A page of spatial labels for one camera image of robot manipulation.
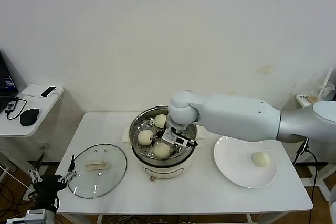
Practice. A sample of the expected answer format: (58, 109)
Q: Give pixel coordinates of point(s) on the black computer mouse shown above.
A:
(29, 117)

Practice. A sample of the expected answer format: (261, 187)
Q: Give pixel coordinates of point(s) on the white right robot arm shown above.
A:
(236, 116)

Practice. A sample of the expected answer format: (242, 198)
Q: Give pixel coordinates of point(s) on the flat white box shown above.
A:
(30, 91)

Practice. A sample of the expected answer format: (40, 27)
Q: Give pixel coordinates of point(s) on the black laptop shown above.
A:
(6, 85)

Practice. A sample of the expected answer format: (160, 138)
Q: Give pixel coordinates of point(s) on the white electric cooker pot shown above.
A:
(162, 172)

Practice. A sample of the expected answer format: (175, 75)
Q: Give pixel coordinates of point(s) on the white side table with laptop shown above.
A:
(15, 129)

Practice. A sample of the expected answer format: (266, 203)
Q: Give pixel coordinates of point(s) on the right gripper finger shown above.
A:
(177, 150)
(157, 137)

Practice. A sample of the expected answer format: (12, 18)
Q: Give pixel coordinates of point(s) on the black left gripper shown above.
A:
(48, 186)

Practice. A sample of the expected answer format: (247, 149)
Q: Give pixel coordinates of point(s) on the white steamed baozi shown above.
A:
(161, 150)
(160, 121)
(260, 159)
(145, 137)

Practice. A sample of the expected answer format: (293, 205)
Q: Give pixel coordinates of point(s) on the white wall socket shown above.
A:
(44, 147)

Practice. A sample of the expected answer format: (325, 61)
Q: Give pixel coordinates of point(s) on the white round plate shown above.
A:
(231, 166)

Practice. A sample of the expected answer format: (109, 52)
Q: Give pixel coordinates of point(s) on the clear plastic drink cup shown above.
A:
(313, 98)

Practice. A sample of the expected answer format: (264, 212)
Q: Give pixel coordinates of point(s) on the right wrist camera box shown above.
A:
(169, 137)

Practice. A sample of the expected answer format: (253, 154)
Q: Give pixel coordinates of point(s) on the perforated steel steamer basket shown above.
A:
(189, 129)

